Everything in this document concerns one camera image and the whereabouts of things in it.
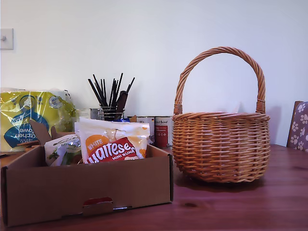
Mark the white Maltesers mini bunnies bag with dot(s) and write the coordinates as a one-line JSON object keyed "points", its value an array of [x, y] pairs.
{"points": [[108, 149]]}

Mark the green and white Galaxy bag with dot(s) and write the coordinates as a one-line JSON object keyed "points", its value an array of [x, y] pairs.
{"points": [[65, 154]]}

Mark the brown cardboard box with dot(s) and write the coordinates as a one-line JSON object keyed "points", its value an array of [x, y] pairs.
{"points": [[72, 187]]}

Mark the tin can with white label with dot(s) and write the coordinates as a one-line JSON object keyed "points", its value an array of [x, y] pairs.
{"points": [[150, 130]]}

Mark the tin can with red label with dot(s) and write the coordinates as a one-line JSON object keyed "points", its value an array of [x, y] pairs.
{"points": [[163, 132]]}

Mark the black chopstick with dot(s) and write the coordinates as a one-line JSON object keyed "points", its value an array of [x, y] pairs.
{"points": [[118, 87], [95, 92], [105, 91], [99, 89], [111, 91], [130, 84]]}

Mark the white carton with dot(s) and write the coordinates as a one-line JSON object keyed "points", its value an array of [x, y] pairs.
{"points": [[93, 113]]}

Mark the cork coaster stack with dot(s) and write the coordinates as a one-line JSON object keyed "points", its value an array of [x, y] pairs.
{"points": [[29, 144]]}

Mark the yellow-green kitchen towel pack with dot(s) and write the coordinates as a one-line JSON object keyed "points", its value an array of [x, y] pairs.
{"points": [[24, 113]]}

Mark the chair with paw-print cushion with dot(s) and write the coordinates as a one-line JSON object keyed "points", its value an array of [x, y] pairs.
{"points": [[299, 125]]}

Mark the white wall switch plate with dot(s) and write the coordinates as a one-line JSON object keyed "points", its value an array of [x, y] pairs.
{"points": [[6, 39]]}

